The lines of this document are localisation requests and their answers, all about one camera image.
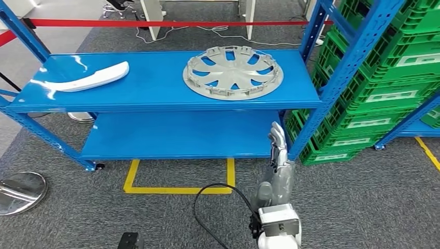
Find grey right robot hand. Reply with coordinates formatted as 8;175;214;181
252;121;296;209

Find silver plastic wheel hubcap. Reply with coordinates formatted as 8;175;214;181
183;45;285;101

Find blue metal shelf rack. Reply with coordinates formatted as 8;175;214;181
0;0;406;173
374;92;440;151

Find white curved plastic trim part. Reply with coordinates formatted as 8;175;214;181
43;61;130;93

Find green plastic crate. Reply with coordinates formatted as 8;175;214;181
299;139;362;167
318;32;440;85
311;68;430;114
290;118;386;152
295;103;410;136
421;104;440;130
338;0;440;38

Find black robot foot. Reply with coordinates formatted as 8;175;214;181
117;232;145;249

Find white desk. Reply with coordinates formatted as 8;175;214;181
140;0;257;41
304;0;322;22

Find office chair with chrome base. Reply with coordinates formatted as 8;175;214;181
102;0;136;20

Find thin black pole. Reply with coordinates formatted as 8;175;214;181
0;71;22;93

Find black stanchion with chrome base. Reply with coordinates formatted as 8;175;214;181
20;17;95;123

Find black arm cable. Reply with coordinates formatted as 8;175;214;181
193;183;262;249

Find white floor cable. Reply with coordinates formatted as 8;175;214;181
135;24;315;47

